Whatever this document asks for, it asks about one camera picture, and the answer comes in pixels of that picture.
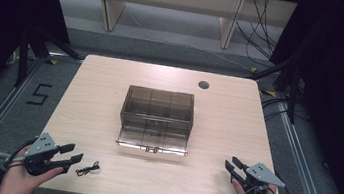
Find transparent brown plastic box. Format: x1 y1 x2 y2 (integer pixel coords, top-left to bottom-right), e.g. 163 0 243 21
114 84 199 159

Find small black cord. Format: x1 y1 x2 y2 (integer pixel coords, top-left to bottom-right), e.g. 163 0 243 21
74 157 102 180

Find bundle of black cables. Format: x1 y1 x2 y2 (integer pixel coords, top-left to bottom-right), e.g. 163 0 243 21
230 0 286 64

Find black floor cables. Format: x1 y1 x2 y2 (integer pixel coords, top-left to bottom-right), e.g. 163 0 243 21
258 94 295 125

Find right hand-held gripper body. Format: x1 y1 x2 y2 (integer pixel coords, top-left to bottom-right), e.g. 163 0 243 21
240 159 289 194

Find person's left hand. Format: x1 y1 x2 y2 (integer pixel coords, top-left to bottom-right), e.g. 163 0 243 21
0 152 66 194

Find left hand-held gripper cable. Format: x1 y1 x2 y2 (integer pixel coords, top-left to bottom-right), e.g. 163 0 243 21
0 132 39 194

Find yellow black tape piece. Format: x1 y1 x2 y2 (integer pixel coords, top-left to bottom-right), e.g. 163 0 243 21
258 87 278 99
44 57 60 67

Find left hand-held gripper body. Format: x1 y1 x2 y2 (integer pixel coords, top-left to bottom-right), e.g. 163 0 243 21
22 130 73 181

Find black metal stand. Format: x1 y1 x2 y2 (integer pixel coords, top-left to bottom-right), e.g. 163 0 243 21
12 22 88 97
241 52 304 125

